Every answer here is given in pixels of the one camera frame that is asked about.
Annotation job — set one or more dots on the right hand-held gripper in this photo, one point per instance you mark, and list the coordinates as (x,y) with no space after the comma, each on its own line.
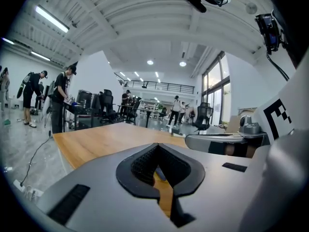
(285,173)

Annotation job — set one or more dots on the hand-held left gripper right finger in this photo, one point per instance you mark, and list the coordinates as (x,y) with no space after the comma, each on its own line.
(186,178)

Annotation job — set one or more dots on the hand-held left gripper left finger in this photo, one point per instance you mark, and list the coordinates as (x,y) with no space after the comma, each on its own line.
(137,178)

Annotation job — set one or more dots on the blue-grey cloth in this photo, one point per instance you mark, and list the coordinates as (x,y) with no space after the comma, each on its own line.
(161,175)

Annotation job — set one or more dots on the brown cardboard box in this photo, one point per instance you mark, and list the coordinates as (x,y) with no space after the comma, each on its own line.
(233,124)

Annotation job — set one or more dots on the black office chair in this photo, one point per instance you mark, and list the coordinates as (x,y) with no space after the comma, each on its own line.
(108,103)
(204,116)
(134,110)

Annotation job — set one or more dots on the black work table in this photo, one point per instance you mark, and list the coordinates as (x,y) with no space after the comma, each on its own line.
(84,116)

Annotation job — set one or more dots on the black mezzanine railing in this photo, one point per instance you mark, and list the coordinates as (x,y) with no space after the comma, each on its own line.
(159,84)

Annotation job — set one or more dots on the round ceiling light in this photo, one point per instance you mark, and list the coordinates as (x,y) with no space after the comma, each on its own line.
(150,62)
(182,63)

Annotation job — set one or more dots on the white power strip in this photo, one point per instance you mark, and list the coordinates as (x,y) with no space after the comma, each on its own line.
(24,187)

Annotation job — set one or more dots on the black chest-mounted device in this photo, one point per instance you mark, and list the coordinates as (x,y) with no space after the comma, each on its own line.
(270,33)

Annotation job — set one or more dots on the round ceiling detector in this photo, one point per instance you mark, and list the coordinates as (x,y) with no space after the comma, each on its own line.
(251,8)

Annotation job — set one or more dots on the person's dark torso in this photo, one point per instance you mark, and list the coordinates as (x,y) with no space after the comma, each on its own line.
(293,13)

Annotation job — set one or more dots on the long ceiling tube light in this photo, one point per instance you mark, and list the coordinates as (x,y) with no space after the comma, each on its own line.
(7,40)
(40,56)
(51,18)

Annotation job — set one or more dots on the grey dome camera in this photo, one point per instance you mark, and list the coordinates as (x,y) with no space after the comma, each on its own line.
(248,126)

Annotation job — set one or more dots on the large glass window wall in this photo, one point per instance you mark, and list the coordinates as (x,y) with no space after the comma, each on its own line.
(216,91)

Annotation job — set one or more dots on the black head-worn camera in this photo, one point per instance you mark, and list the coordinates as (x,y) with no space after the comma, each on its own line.
(196,1)

